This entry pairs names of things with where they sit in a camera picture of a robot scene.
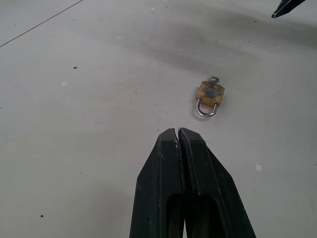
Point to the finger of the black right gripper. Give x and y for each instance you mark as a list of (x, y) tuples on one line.
[(284, 7)]

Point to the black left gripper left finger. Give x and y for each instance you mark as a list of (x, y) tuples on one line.
[(153, 178)]

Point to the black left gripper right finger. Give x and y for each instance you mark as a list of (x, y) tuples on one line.
[(210, 188)]

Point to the worn brass padlock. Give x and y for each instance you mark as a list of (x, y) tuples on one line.
[(210, 93)]

